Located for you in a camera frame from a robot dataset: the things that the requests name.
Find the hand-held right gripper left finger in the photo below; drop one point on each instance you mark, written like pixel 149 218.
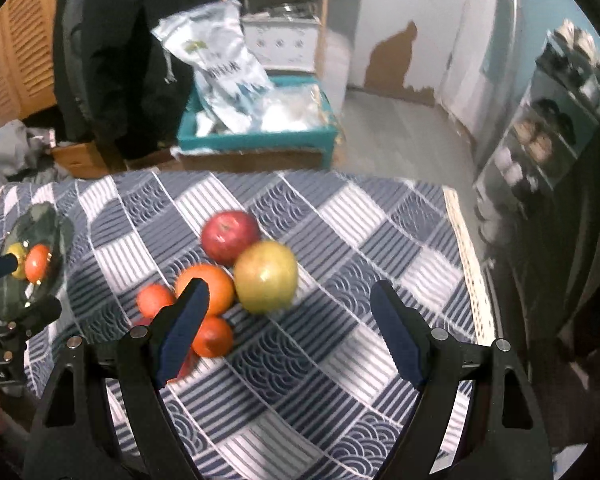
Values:
pixel 180 330

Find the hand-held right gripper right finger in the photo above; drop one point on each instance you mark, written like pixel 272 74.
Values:
pixel 400 335

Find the small yellow fruit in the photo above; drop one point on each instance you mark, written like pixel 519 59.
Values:
pixel 17 252

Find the small red apple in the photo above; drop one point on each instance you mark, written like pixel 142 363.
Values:
pixel 190 362

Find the large orange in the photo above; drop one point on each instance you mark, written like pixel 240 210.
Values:
pixel 222 290

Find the dark glass leaf-shaped plate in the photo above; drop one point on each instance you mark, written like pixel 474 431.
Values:
pixel 45 230

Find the large red apple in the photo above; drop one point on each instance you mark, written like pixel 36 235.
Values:
pixel 227 235

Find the blue white patterned tablecloth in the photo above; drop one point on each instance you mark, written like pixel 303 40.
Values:
pixel 330 240

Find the grey cloth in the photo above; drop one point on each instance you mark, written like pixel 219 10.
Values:
pixel 15 145

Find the wooden box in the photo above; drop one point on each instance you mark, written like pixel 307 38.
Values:
pixel 80 160

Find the teal cardboard box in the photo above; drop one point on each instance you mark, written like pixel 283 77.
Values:
pixel 260 142

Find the wooden louvre door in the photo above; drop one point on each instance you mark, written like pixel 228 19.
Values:
pixel 20 60

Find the group of assorted shoes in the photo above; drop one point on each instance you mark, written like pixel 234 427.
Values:
pixel 535 140

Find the black jacket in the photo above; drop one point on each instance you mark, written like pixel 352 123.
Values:
pixel 115 60

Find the clear plastic bag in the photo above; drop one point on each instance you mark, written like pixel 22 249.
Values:
pixel 290 110

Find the white printed plastic bag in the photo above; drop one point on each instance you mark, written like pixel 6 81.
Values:
pixel 220 70

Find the shoe rack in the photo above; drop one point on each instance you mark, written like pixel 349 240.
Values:
pixel 555 90

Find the white patterned storage box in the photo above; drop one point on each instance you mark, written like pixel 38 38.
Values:
pixel 280 40

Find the white door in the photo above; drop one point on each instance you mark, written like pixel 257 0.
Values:
pixel 470 35

